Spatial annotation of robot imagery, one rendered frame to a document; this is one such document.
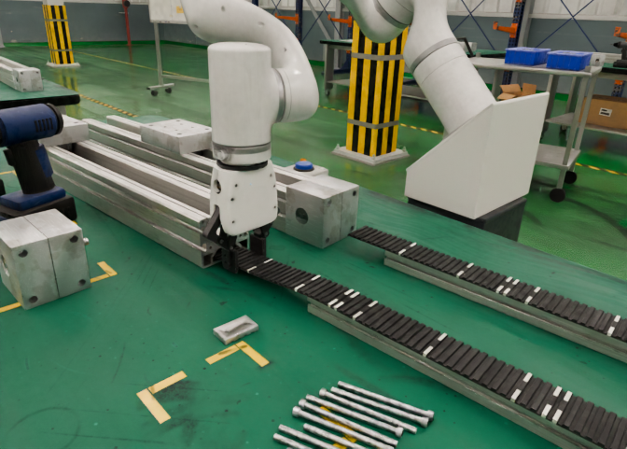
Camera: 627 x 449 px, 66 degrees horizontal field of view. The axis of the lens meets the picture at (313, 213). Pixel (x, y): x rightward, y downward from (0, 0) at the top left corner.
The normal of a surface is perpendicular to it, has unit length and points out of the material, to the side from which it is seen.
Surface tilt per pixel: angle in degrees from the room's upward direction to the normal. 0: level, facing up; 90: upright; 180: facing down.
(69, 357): 0
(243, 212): 89
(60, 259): 90
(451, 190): 90
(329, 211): 90
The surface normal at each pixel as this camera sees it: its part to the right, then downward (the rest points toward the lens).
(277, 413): 0.04, -0.92
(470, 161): -0.73, 0.24
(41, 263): 0.71, 0.29
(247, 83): 0.38, 0.36
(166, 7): -0.45, 0.33
